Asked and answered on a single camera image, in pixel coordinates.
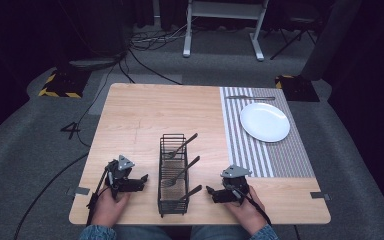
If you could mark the dark metal utensil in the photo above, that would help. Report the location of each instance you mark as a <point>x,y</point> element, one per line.
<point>191,192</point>

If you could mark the person's left hand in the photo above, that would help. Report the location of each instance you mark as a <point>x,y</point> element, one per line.
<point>105,210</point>

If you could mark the white metal stand frame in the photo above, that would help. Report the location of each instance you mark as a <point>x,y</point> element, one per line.
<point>226,10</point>

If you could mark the grey tape piece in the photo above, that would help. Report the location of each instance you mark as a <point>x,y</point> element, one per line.
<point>320,195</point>
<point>80,191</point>

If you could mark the dark metal fork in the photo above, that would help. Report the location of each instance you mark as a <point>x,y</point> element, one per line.
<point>184,145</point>

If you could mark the black utensils in rack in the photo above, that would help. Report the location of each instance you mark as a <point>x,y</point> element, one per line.
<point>183,171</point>

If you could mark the black yellow striped base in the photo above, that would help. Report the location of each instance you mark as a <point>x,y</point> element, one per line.
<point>298,88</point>
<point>65,85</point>

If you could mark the black tripod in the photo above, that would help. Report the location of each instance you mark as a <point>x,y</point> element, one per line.
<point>295,35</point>

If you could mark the white plate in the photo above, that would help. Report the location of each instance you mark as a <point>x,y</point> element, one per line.
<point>265,122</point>

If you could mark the grey striped placemat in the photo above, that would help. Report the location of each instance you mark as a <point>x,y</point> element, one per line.
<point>280,160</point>

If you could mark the dark metal knife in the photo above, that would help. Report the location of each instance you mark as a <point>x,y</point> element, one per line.
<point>250,98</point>

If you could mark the person's right hand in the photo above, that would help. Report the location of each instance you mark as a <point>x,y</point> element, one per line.
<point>250,215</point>

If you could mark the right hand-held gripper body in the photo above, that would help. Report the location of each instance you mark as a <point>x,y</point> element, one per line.
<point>235,183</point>

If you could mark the black stand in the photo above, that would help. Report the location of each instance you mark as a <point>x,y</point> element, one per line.
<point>96,50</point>

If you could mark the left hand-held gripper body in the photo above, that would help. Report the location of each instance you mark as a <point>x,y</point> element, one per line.
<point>120,173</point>

